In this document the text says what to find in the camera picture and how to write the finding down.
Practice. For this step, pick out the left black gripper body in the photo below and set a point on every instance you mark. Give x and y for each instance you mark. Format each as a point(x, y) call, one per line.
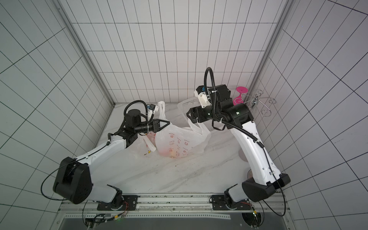
point(153, 126)

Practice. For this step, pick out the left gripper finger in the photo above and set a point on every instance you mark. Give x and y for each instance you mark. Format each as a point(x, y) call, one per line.
point(164, 123)
point(158, 128)

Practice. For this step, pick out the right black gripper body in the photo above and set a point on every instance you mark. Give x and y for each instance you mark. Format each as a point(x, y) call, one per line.
point(194, 113)

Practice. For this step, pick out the white bag with red print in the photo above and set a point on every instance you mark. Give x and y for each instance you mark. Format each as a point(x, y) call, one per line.
point(180, 142)

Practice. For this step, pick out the translucent white plastic bag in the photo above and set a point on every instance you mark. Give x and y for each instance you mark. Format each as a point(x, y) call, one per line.
point(144, 148)

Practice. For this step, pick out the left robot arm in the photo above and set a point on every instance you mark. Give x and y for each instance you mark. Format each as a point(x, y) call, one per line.
point(74, 182)

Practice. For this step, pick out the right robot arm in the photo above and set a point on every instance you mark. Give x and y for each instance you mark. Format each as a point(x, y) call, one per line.
point(216, 105)

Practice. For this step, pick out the white perforated plastic basket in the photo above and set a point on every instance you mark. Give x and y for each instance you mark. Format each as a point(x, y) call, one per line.
point(187, 104)

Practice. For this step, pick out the pink plastic wine glass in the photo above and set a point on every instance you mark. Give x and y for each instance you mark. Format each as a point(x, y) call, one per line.
point(241, 91)

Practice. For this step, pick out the silver metal glass rack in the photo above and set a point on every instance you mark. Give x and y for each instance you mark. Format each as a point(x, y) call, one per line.
point(261, 103)

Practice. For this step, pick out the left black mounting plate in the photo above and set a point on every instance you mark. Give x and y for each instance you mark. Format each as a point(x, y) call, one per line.
point(125, 202)

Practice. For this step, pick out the black mounting plate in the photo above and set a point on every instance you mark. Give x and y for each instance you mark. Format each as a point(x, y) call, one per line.
point(224, 203)
point(125, 202)

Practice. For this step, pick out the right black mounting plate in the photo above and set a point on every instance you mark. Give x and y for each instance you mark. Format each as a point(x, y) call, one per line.
point(224, 203)

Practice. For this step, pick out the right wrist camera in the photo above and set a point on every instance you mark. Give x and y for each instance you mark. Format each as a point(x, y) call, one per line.
point(202, 96)

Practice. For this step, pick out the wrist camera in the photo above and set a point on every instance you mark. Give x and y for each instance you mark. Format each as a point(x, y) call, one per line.
point(152, 109)
point(202, 96)

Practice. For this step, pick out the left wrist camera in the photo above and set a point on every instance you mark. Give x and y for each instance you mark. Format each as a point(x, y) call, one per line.
point(152, 109)

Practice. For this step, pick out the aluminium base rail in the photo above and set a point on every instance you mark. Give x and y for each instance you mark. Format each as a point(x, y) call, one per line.
point(189, 205)

